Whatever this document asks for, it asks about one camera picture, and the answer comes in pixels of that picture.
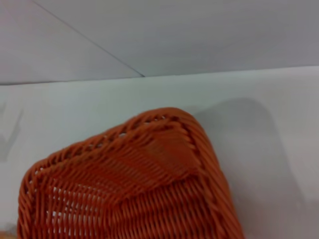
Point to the orange woven plastic basket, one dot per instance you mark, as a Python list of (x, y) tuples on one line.
[(139, 189)]

